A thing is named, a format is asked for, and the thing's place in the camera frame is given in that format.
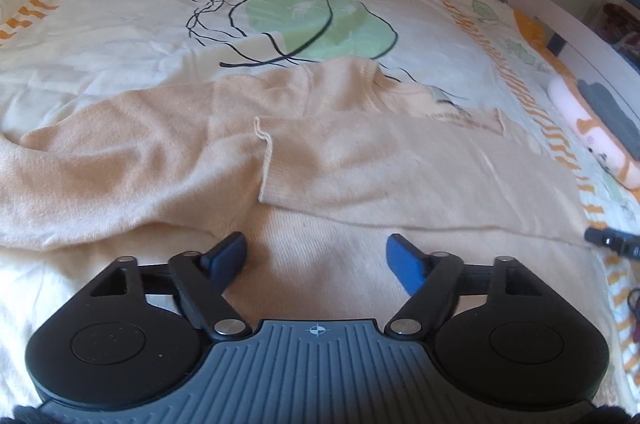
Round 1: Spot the leaf print bed blanket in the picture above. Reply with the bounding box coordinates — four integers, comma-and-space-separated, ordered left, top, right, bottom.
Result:
0, 0, 640, 355

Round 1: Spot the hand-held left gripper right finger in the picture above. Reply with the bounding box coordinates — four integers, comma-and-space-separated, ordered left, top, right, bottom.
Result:
385, 234, 551, 338

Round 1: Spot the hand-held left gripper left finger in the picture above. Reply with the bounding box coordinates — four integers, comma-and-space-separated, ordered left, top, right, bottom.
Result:
90, 232, 253, 339

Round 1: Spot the orange white plush pillow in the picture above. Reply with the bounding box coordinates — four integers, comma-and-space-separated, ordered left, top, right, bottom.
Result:
547, 76, 640, 191

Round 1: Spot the beige knit sweater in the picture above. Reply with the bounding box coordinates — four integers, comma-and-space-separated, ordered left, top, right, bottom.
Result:
0, 58, 621, 410

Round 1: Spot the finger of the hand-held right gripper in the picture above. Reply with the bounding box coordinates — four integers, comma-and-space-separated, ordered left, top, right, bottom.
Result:
585, 226, 640, 261

